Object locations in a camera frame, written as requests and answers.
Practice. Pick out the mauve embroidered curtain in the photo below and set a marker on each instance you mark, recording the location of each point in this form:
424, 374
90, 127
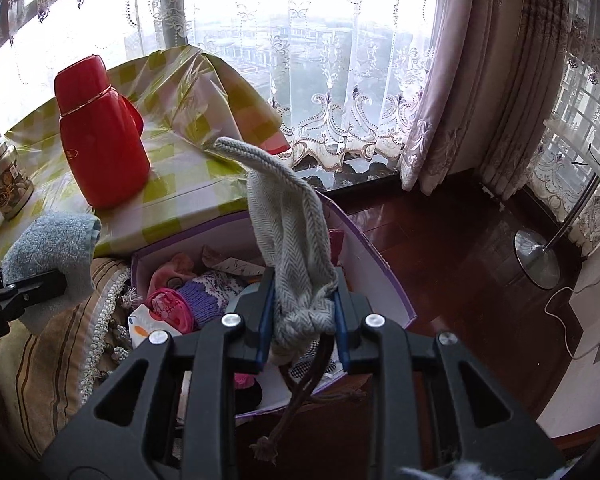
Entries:
450, 85

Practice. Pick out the white embroidered lace curtain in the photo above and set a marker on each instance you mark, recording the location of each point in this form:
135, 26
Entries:
580, 160
305, 60

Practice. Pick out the yellow green checkered tablecloth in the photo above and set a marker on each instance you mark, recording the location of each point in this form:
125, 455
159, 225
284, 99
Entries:
190, 170

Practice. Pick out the purple cardboard box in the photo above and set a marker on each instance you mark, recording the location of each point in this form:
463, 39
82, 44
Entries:
380, 285

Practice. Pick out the glass jar with metal lid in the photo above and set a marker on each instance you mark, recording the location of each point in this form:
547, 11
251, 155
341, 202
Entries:
7, 185

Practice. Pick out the white cartoon print sock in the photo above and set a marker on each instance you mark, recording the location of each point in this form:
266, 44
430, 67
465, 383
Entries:
145, 327

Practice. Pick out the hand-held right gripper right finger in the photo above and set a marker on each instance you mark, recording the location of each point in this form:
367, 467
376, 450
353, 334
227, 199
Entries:
342, 340

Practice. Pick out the purple knit sock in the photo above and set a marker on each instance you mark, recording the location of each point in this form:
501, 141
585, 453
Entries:
207, 300

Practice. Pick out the red thermos flask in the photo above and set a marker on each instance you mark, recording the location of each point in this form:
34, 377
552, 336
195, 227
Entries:
100, 150

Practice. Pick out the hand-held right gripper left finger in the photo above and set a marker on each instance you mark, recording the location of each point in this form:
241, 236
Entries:
265, 330

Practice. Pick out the light blue terry towel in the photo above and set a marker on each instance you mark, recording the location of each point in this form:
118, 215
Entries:
50, 250

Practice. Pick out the striped plush cushion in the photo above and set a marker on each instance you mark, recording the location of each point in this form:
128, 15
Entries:
40, 370

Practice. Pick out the light pink printed garment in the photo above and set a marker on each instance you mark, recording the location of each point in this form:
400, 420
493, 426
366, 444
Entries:
177, 265

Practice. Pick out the brown pleated curtain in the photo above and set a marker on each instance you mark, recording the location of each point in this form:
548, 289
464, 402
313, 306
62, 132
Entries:
530, 85

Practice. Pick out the metal floor lamp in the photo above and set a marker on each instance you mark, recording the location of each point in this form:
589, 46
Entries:
535, 255

